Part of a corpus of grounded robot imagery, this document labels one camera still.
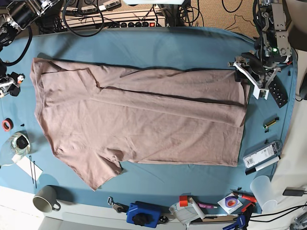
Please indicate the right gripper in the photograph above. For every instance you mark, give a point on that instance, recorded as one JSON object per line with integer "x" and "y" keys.
{"x": 9, "y": 85}

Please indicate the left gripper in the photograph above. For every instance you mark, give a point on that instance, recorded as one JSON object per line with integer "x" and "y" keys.
{"x": 253, "y": 66}

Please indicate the pink T-shirt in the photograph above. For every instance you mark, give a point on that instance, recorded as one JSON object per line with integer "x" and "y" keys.
{"x": 96, "y": 117}

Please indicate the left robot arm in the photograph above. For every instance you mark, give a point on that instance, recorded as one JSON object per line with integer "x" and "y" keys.
{"x": 271, "y": 47}

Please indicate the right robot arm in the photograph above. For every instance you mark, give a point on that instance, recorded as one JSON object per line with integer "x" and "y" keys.
{"x": 19, "y": 16}

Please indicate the orange grey utility knife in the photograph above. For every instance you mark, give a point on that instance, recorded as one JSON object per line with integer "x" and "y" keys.
{"x": 20, "y": 78}

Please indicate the black remote control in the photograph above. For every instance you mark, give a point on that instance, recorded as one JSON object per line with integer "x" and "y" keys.
{"x": 278, "y": 92}

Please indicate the red tape roll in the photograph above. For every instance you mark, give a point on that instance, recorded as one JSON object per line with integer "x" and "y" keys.
{"x": 7, "y": 124}

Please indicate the small battery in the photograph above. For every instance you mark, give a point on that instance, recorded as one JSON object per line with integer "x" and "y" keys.
{"x": 270, "y": 123}

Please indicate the white paper card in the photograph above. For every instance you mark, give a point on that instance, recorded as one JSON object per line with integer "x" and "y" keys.
{"x": 24, "y": 164}

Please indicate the clear plastic package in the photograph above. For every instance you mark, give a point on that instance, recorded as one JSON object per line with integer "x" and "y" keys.
{"x": 262, "y": 154}

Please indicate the black white marker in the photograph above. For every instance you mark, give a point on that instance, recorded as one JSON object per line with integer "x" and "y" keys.
{"x": 263, "y": 165}

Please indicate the black power strip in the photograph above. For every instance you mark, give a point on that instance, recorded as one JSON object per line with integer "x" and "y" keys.
{"x": 132, "y": 24}

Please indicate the translucent plastic cup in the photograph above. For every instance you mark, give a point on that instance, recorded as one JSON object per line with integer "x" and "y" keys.
{"x": 262, "y": 190}

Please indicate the grey ceramic mug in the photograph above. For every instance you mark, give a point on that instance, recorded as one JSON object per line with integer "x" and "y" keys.
{"x": 46, "y": 200}

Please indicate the purple tape roll card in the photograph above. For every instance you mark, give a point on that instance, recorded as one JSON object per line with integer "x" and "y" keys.
{"x": 230, "y": 203}

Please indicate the red plastic block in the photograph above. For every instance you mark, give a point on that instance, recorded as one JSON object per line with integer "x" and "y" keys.
{"x": 183, "y": 201}

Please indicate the blue bar clamp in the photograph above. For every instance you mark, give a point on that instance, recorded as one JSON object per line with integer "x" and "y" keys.
{"x": 241, "y": 222}

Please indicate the metal carabiner keyring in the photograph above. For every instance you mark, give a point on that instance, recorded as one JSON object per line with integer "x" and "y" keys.
{"x": 110, "y": 201}

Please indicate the blue black device box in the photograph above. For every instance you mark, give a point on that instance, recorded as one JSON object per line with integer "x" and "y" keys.
{"x": 143, "y": 214}

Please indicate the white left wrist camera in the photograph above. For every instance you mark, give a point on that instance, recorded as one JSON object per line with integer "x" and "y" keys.
{"x": 261, "y": 86}

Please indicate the black cable ties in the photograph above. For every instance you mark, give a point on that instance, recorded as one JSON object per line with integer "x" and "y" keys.
{"x": 33, "y": 173}

